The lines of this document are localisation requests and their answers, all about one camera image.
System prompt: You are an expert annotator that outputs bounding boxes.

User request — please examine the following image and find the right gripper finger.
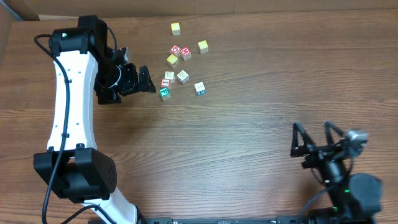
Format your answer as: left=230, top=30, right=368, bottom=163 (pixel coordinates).
left=290, top=122, right=315, bottom=157
left=323, top=119, right=346, bottom=146

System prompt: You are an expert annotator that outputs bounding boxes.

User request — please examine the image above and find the white patterned wooden block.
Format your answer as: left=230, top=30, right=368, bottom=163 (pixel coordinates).
left=177, top=70, right=189, bottom=84

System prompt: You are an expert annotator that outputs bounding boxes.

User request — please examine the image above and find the white and blue block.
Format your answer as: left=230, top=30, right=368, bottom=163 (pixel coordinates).
left=194, top=82, right=206, bottom=96

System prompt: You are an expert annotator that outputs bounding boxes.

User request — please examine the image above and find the yellow wooden block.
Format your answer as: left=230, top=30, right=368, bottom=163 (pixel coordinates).
left=167, top=54, right=179, bottom=68
left=170, top=22, right=181, bottom=35
left=198, top=40, right=209, bottom=54

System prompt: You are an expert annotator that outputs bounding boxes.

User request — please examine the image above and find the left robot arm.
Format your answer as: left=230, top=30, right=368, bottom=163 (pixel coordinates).
left=34, top=15, right=156, bottom=223

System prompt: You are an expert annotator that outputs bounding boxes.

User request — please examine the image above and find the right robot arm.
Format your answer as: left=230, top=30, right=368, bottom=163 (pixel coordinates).
left=290, top=121, right=382, bottom=223

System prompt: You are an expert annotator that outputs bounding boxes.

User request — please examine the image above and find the red I wooden block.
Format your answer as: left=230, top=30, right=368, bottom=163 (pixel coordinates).
left=160, top=78, right=172, bottom=89

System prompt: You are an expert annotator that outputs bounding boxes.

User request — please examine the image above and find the green wooden block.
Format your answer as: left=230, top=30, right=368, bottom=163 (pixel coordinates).
left=159, top=87, right=171, bottom=100

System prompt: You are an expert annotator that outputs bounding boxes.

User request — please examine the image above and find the white K wooden block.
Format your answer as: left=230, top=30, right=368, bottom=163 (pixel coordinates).
left=164, top=71, right=175, bottom=83

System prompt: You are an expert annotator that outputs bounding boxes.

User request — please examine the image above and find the red O wooden block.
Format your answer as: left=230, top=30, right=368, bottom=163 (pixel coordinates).
left=170, top=45, right=181, bottom=57

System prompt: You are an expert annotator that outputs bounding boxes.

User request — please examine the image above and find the red M wooden block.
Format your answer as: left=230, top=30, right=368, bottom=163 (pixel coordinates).
left=180, top=47, right=192, bottom=60

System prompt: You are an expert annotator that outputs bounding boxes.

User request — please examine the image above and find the cardboard back board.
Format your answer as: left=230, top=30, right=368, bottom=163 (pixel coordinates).
left=3, top=0, right=397, bottom=21

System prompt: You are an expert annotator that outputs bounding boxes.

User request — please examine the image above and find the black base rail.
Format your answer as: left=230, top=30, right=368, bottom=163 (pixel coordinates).
left=138, top=216, right=313, bottom=224

